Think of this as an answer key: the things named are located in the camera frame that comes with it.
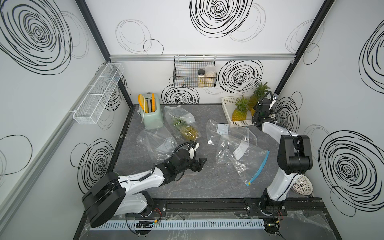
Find orange toast slice right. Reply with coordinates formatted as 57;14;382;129
151;93;156;113

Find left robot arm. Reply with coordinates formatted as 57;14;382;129
82;141;207;228

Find white wire shelf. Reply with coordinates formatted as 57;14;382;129
73;63;124;124

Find mint green toaster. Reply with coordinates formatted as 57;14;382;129
139;93;164;130

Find white woven ball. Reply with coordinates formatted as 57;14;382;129
292;175;314;196

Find black wire basket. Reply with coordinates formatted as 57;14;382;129
173;55;218;88

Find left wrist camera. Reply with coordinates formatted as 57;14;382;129
188;141;200;152

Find white plastic basket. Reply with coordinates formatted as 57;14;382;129
222;96;253;128

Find white lid jar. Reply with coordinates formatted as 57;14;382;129
205;65;217;88

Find yellow toast slice left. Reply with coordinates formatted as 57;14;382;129
138;94;149;114

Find black lid spice jar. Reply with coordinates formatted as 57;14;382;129
198;69;206;88

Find grey cable duct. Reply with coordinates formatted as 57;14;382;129
90;219;265;231

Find zip-top bag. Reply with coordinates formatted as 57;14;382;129
136;126;177;161
164;106;201;142
206;120;258;146
216;135;270;186

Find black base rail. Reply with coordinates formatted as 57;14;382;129
86;196;325;217

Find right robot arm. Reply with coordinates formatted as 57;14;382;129
252;91;313;216

